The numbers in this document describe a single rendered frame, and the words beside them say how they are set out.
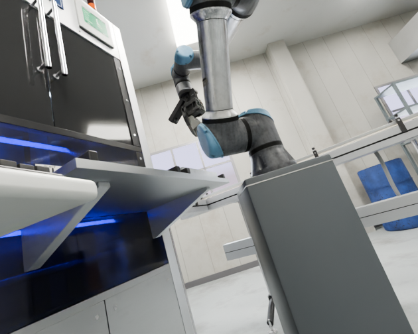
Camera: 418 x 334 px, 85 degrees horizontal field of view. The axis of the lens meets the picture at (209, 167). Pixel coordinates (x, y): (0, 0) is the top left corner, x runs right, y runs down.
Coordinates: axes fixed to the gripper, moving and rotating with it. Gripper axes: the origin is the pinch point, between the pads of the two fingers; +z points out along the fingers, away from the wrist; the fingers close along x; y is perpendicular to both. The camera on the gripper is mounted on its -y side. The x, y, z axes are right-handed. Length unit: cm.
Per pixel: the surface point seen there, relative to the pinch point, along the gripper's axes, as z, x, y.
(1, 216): 32, -71, 7
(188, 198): 25.3, -0.5, -11.6
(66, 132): -10, -34, -36
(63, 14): -77, -26, -36
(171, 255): 47, 10, -36
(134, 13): -239, 105, -80
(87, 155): 21, -56, 4
